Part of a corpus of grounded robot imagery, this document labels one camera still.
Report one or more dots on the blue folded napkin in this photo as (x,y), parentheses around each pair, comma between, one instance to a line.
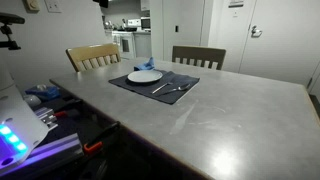
(146,65)

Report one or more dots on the white bowl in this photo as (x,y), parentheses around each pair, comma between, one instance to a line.
(32,100)

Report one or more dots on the white kitchen stove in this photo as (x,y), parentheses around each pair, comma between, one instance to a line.
(126,45)

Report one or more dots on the silver fork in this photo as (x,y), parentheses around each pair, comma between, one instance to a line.
(161,87)

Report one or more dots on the black wall switch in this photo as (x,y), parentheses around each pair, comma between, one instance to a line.
(176,28)

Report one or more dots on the dark blue placemat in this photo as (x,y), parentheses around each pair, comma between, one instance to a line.
(173,94)

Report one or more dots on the white door with sign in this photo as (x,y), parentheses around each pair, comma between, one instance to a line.
(230,40)

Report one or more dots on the black camera on mount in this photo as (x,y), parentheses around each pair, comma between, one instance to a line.
(10,18)

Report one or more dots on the black hanging object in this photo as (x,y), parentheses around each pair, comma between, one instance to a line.
(101,3)

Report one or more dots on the light wooden chair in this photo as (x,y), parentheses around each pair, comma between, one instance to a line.
(91,52)

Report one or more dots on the silver spoon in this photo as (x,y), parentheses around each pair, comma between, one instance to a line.
(182,87)

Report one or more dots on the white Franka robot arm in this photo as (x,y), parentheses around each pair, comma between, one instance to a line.
(18,116)

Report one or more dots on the door sign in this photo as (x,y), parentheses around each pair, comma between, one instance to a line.
(236,3)

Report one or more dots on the beige wall thermostat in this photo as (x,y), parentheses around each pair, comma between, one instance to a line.
(32,5)

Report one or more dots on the silver kettle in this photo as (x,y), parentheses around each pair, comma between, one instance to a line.
(108,25)

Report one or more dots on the microwave oven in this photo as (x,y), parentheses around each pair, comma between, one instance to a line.
(145,23)

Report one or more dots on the white round plate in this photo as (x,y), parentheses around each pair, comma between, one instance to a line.
(144,76)

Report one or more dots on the blue tissue box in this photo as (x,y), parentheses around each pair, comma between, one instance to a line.
(45,92)

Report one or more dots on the black orange clamp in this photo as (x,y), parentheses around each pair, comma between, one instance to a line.
(100,136)

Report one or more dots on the small white door label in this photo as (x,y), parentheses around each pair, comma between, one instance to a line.
(235,13)

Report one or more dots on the dark brown wooden chair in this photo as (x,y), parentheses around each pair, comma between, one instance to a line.
(198,52)

